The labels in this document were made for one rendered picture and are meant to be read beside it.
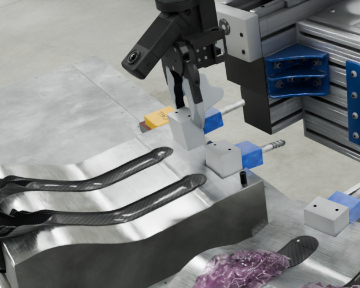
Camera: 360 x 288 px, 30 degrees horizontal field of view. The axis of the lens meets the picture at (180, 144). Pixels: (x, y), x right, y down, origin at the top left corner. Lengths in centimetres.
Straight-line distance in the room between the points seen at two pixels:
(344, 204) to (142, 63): 35
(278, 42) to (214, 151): 42
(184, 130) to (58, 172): 21
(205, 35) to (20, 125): 61
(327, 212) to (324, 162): 172
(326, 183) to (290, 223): 158
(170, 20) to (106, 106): 52
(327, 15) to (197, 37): 44
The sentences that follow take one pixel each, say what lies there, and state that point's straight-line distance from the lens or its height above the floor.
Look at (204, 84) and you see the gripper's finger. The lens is 107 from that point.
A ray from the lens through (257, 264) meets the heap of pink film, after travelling 84.
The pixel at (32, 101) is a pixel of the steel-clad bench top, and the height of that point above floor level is 80.
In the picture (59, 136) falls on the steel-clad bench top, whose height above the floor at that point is 80.
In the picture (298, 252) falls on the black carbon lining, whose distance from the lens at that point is 93.
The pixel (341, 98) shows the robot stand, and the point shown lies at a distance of 137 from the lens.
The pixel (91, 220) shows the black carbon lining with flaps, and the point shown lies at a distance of 98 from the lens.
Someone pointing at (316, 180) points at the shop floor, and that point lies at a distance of 257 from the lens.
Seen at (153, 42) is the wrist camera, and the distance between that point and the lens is 101.
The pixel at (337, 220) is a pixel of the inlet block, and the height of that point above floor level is 88.
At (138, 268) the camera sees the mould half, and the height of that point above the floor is 84.
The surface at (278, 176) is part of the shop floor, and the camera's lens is 260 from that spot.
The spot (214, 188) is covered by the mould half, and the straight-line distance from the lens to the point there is 100.
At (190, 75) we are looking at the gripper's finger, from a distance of 103.
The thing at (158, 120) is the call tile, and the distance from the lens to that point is 132.
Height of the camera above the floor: 145
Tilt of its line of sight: 30 degrees down
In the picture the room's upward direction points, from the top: 11 degrees counter-clockwise
